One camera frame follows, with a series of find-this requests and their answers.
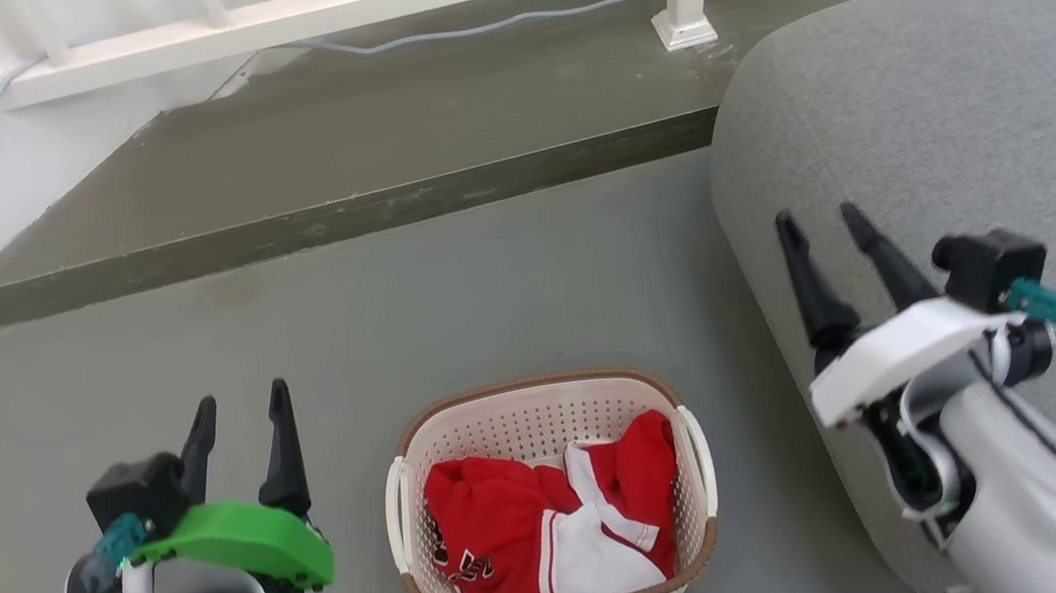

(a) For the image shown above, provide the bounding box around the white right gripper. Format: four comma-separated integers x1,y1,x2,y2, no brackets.
773,182,1038,434

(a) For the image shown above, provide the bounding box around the white slatted railing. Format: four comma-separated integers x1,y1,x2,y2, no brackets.
0,0,988,135

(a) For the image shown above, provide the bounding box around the cream perforated plastic laundry basket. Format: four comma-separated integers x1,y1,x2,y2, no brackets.
371,356,731,593

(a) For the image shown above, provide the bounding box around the thin light grey cable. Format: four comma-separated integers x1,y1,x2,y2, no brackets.
0,0,909,221

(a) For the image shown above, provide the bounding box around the grey fabric sofa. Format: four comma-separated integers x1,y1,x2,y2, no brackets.
688,0,1056,593

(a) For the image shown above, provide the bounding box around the red and white jersey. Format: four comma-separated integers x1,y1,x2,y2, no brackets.
417,407,695,593

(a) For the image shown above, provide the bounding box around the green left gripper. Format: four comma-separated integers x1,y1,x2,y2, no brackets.
107,373,339,593

